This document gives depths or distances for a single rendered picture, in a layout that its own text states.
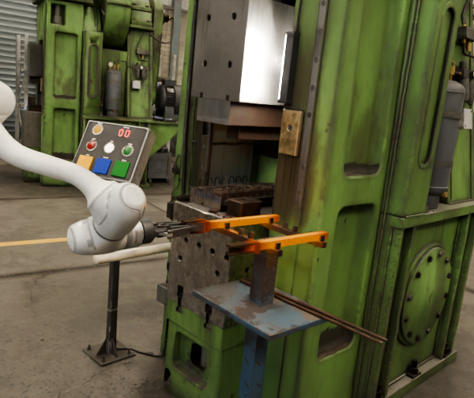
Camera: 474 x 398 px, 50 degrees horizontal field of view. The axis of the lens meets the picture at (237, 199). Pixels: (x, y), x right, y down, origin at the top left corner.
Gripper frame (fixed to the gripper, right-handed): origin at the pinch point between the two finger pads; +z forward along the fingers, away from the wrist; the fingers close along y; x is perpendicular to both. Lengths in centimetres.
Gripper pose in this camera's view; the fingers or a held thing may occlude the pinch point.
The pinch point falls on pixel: (193, 226)
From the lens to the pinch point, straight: 166.8
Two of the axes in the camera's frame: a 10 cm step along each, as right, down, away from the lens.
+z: 7.7, -0.5, 6.4
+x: 1.0, -9.7, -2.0
